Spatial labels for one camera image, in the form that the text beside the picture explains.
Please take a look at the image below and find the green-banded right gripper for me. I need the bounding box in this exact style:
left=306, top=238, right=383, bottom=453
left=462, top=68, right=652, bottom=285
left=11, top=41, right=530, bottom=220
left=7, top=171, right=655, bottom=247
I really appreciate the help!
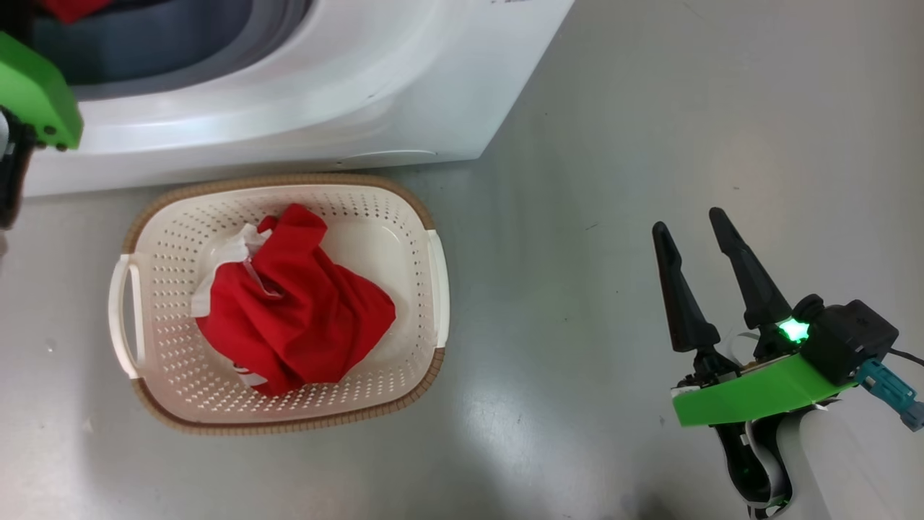
left=653, top=208, right=856, bottom=520

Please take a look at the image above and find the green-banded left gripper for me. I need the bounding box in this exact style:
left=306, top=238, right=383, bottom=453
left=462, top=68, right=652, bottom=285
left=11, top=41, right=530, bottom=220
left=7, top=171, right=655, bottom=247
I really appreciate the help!
left=0, top=30, right=84, bottom=230

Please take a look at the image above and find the plain red garment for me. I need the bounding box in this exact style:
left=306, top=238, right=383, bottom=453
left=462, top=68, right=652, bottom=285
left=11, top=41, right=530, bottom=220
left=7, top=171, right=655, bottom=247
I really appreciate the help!
left=40, top=0, right=113, bottom=24

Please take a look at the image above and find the red garment with white trim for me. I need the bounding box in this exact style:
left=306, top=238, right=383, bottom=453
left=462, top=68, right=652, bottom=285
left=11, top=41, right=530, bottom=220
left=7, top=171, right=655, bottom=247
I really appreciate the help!
left=191, top=204, right=396, bottom=397

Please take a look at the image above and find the grey rubber door gasket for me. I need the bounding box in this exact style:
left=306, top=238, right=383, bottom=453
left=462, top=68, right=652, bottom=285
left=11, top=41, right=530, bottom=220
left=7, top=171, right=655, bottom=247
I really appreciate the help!
left=29, top=0, right=315, bottom=102

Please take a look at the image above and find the cream perforated basket brown rim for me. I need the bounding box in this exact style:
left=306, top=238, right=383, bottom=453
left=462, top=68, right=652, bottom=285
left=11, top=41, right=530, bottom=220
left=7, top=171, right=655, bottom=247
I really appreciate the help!
left=108, top=173, right=450, bottom=436

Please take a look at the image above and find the white front-load washing machine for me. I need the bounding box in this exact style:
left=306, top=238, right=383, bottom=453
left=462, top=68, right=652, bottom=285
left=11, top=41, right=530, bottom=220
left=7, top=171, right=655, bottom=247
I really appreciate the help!
left=0, top=0, right=576, bottom=197

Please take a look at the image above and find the round drain filter cover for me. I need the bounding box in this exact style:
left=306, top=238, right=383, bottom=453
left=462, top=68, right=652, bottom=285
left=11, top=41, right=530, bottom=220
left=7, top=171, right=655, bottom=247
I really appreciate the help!
left=336, top=149, right=439, bottom=168

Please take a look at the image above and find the teal cable connector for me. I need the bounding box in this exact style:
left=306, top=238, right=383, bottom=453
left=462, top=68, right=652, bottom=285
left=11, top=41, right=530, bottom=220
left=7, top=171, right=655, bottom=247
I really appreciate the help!
left=855, top=359, right=924, bottom=432

